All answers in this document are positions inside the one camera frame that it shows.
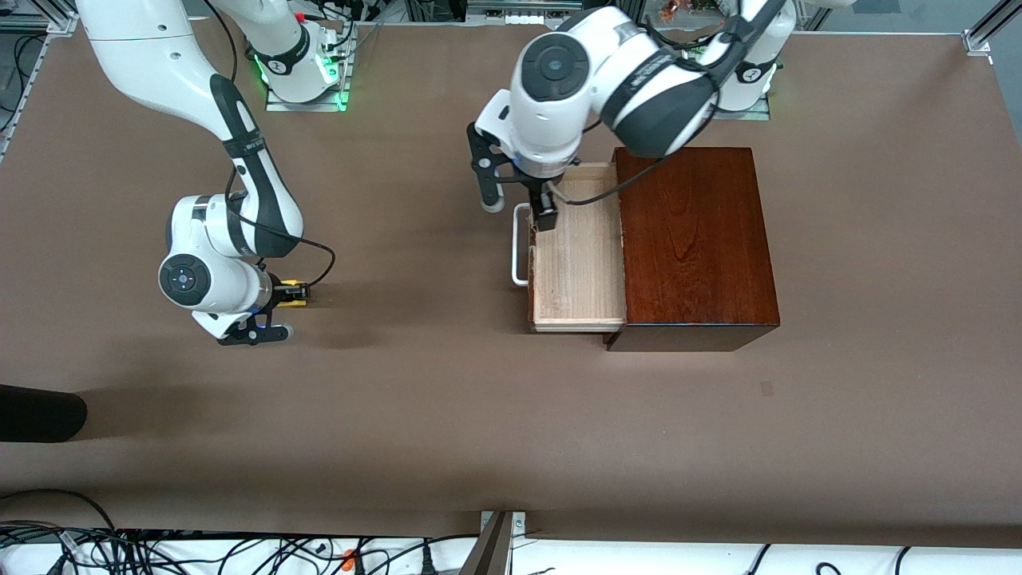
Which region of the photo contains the white metal drawer handle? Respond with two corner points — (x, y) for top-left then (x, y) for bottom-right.
(511, 203), (534, 288)

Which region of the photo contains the light wood drawer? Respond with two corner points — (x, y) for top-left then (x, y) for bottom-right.
(527, 162), (627, 334)

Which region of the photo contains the white power strip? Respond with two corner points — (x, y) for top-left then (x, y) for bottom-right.
(467, 0), (584, 26)

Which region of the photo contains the dark brown wooden cabinet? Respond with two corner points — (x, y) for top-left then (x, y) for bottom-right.
(604, 147), (781, 352)

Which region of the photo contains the black rounded object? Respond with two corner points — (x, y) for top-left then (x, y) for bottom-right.
(0, 384), (88, 443)

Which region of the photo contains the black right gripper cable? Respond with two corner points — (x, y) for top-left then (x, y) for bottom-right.
(225, 160), (336, 290)

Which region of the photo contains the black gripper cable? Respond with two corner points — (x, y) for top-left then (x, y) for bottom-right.
(225, 160), (336, 290)
(551, 16), (767, 207)

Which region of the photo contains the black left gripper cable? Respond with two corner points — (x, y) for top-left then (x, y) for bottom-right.
(551, 16), (767, 207)

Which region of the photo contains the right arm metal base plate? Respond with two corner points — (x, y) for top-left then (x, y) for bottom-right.
(265, 24), (352, 113)

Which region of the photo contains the black arched cable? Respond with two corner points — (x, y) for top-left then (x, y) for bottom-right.
(0, 489), (121, 534)

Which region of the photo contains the grey braided cable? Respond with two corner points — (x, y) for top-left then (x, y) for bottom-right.
(0, 522), (77, 545)

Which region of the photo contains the silver metal bracket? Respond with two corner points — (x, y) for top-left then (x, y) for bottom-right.
(480, 511), (527, 552)

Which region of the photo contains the dark metal post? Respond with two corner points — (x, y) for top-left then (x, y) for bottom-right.
(461, 513), (513, 575)

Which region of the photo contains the aluminium frame profile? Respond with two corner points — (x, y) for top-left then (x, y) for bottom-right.
(32, 0), (81, 37)
(962, 0), (1022, 57)

